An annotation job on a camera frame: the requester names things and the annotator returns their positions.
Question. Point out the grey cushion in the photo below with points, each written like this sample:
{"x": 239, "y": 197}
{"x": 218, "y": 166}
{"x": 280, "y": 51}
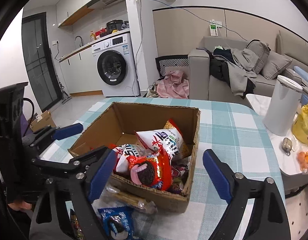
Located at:
{"x": 275, "y": 65}

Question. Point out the teal checked tablecloth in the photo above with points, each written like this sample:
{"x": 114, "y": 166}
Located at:
{"x": 234, "y": 132}

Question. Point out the black cooker pot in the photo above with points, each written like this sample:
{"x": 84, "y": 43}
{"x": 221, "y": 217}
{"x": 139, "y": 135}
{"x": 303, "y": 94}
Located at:
{"x": 114, "y": 25}

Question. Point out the person's left hand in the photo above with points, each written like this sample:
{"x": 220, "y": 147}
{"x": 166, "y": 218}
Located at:
{"x": 19, "y": 205}

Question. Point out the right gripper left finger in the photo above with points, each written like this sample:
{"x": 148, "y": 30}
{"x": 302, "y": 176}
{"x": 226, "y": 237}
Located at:
{"x": 49, "y": 220}

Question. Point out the yellow plastic bag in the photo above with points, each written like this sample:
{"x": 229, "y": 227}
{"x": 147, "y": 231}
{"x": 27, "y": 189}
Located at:
{"x": 300, "y": 126}

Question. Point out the pink cloth pile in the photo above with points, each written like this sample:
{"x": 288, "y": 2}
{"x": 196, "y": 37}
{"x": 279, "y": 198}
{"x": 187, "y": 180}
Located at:
{"x": 174, "y": 85}

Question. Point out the black patterned chair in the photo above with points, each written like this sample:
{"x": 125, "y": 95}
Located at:
{"x": 172, "y": 61}

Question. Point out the white washing machine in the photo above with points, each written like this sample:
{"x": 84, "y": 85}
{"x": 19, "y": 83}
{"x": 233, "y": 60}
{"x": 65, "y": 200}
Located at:
{"x": 116, "y": 66}

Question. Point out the grey jacket on sofa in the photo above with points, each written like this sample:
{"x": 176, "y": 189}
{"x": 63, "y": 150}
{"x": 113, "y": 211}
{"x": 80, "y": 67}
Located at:
{"x": 236, "y": 68}

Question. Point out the cardboard box on floor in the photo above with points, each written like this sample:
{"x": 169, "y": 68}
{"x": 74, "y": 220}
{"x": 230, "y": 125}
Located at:
{"x": 41, "y": 121}

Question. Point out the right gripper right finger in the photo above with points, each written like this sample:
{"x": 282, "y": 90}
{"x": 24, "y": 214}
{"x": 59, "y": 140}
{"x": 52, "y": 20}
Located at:
{"x": 268, "y": 218}

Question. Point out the brown SF cardboard box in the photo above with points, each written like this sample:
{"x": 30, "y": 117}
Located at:
{"x": 117, "y": 125}

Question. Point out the grey sofa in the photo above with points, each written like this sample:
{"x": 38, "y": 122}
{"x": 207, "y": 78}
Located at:
{"x": 203, "y": 86}

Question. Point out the red snack packet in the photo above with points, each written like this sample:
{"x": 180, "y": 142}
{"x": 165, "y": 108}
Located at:
{"x": 76, "y": 226}

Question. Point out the white cylindrical bin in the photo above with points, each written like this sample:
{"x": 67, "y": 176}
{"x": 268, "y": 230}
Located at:
{"x": 283, "y": 105}

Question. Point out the black glass door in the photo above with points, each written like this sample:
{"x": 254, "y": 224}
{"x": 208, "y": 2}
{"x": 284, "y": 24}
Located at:
{"x": 38, "y": 61}

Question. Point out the clear wrapped wafer pack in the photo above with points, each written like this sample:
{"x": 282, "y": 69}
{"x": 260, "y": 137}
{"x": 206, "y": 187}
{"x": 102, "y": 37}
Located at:
{"x": 131, "y": 200}

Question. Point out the blue Oreo packet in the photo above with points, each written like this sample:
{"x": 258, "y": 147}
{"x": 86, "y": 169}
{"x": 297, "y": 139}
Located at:
{"x": 117, "y": 222}

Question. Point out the purple grape candy bag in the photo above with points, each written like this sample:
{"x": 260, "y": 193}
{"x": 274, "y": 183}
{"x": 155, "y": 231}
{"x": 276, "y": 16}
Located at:
{"x": 180, "y": 172}

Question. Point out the red Oreo cookie packet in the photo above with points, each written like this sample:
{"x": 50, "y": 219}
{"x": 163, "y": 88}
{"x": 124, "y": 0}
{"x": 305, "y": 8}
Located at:
{"x": 153, "y": 170}

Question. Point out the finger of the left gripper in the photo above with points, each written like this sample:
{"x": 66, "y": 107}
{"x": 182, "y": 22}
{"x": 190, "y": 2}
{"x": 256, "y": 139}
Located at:
{"x": 93, "y": 162}
{"x": 67, "y": 131}

